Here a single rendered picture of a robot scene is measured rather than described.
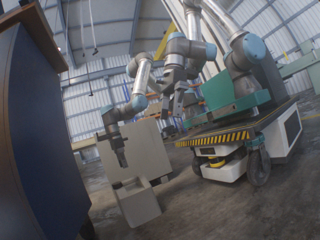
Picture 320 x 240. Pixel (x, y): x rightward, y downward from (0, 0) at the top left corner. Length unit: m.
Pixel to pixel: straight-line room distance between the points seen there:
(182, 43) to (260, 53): 0.31
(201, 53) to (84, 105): 9.88
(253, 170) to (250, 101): 0.30
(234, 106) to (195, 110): 0.39
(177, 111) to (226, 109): 0.39
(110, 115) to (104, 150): 0.46
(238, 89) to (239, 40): 0.22
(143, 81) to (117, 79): 9.96
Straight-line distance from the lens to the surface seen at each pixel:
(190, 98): 1.06
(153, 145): 1.19
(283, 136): 0.80
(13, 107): 0.44
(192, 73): 0.53
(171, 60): 0.52
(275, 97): 1.01
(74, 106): 10.34
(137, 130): 1.17
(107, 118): 0.74
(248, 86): 0.71
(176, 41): 0.56
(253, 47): 0.62
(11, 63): 0.49
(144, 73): 0.83
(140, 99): 0.69
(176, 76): 0.46
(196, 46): 0.56
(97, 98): 10.21
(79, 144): 2.85
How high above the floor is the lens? 0.41
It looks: 5 degrees up
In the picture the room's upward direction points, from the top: 18 degrees counter-clockwise
